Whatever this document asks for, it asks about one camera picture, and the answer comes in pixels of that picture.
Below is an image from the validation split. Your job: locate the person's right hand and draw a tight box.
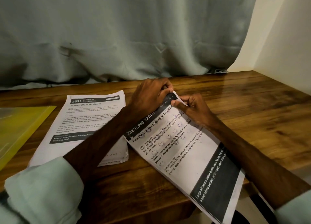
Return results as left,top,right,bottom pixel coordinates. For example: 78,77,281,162
171,92,219,130

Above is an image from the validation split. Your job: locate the person's left hand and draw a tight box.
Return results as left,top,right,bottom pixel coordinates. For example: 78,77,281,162
125,78,175,120

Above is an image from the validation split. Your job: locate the yellow patterned folder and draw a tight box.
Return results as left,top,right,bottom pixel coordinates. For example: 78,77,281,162
0,105,56,171

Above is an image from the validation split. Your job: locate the person's left forearm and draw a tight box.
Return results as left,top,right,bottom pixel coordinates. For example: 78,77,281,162
0,110,144,224

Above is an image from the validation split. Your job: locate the person's right forearm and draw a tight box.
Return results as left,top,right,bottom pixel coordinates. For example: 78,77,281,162
209,122,311,224

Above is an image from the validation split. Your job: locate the pale green curtain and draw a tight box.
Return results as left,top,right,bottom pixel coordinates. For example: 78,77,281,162
0,0,260,90

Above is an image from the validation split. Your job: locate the black bar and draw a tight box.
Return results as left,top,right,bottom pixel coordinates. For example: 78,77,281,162
250,192,279,224

